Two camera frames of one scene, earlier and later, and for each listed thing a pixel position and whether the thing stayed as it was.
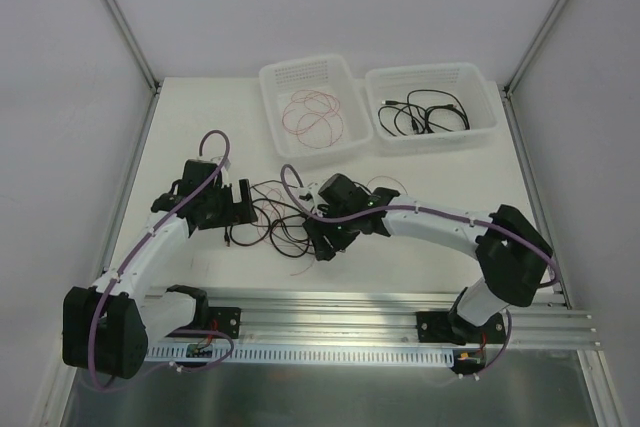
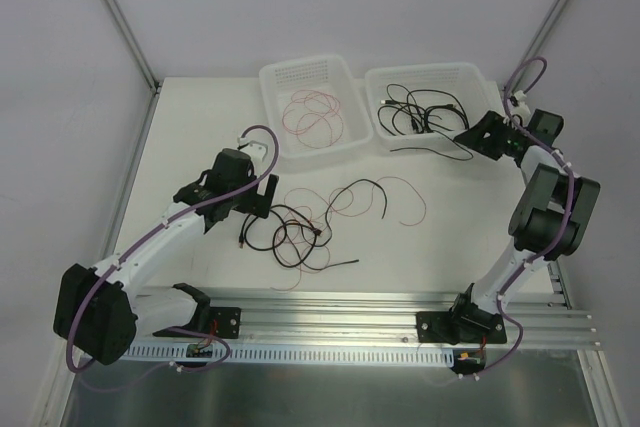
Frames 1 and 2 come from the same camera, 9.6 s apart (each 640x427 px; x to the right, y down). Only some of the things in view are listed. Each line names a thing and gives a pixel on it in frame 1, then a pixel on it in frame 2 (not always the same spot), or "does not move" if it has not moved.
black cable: x=447 y=106 does not move
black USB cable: x=390 y=102 does not move
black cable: x=285 y=225 -> x=287 y=236
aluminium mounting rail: x=318 y=316 does not move
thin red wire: x=314 y=117 does not move
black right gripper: x=322 y=235 -> x=491 y=133
